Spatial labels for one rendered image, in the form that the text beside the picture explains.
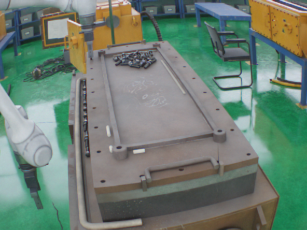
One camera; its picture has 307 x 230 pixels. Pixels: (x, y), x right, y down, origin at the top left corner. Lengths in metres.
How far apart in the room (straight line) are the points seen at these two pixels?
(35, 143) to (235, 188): 0.59
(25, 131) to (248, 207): 0.70
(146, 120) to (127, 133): 0.09
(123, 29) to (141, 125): 2.74
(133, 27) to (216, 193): 3.03
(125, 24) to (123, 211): 3.04
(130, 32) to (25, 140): 2.93
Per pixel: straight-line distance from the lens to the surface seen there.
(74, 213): 1.11
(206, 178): 1.01
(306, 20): 4.75
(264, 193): 1.11
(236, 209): 1.06
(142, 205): 1.01
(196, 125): 1.20
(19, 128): 1.12
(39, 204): 1.40
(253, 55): 6.12
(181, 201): 1.03
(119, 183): 0.97
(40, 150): 1.10
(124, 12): 3.94
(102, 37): 3.90
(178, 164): 1.00
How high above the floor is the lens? 1.92
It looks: 26 degrees down
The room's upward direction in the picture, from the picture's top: 6 degrees counter-clockwise
